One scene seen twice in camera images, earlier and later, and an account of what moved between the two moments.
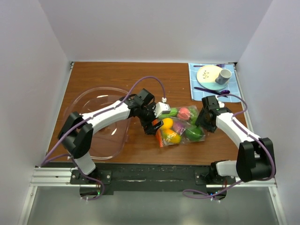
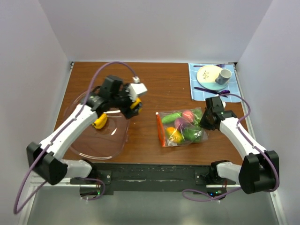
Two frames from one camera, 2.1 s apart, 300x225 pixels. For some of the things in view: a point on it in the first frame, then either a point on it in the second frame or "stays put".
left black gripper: [149, 129] -> [126, 111]
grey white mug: [223, 76] stays put
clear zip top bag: [179, 127] stays put
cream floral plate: [206, 76] stays put
